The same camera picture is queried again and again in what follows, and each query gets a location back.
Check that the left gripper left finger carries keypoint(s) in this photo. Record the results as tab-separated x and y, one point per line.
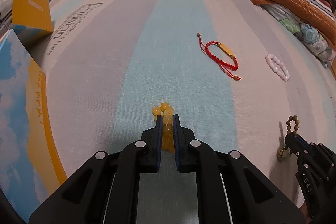
142	156

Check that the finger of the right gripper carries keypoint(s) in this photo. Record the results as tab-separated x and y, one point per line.
300	146

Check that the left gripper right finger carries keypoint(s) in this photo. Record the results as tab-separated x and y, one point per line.
195	156

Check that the floral blanket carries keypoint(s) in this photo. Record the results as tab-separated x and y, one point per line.
308	35

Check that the blue yellow cardboard box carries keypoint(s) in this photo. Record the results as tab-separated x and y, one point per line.
31	169

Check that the striped bed sheet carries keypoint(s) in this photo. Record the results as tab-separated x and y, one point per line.
230	70

